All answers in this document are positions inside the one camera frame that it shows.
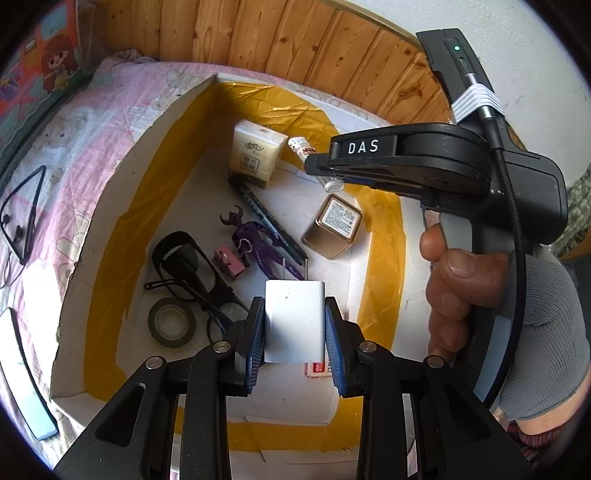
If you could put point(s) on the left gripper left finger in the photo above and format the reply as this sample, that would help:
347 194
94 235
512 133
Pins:
250 347

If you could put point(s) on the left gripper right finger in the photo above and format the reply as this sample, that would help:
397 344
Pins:
342 340

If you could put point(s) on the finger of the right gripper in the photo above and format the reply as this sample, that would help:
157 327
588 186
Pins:
344 166
361 181

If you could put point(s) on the small glass vial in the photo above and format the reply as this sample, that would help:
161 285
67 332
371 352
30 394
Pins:
312 167

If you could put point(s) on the white red staple box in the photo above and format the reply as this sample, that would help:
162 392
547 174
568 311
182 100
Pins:
317 370

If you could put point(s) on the gold tin can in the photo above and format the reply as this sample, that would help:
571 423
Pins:
334 227

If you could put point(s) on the grey usb charger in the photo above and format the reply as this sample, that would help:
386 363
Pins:
295 321

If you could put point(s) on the cream tissue pack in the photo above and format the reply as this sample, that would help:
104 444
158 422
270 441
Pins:
255 152

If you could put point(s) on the black marker pen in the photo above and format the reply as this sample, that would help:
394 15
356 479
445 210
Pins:
280 236

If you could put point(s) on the green tape roll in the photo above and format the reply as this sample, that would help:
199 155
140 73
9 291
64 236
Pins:
171 323

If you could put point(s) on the purple toy figure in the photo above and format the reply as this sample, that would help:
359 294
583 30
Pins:
254 239

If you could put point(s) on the black safety glasses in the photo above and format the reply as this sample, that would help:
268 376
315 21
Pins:
190 277

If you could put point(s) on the grey sleeve forearm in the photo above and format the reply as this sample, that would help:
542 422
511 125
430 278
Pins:
553 353

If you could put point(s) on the person's right hand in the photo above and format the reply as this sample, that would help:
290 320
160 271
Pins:
459 280

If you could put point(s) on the camouflage jacket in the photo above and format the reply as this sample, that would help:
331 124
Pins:
578 224

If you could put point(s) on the white cardboard box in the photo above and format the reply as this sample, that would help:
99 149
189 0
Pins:
292 427

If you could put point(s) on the black neckband earphones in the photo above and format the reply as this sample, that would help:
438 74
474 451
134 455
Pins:
19 215

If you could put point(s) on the pink quilted bedspread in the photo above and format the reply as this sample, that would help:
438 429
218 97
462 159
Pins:
116 156

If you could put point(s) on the pink toy washing machine box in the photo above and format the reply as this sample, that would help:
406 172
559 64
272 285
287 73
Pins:
50 62

